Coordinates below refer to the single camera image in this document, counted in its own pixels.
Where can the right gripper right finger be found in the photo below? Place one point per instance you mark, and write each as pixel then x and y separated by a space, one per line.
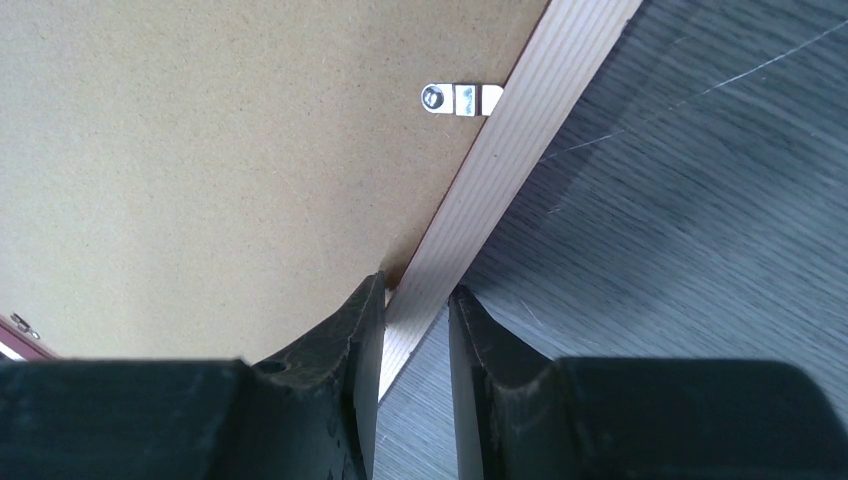
pixel 521 415

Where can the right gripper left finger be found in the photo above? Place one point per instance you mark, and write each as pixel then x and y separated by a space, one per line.
pixel 306 412

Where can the pink wooden picture frame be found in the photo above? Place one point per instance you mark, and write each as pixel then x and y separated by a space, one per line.
pixel 503 172

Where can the metal frame retaining clip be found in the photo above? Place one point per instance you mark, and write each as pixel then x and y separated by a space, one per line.
pixel 463 100

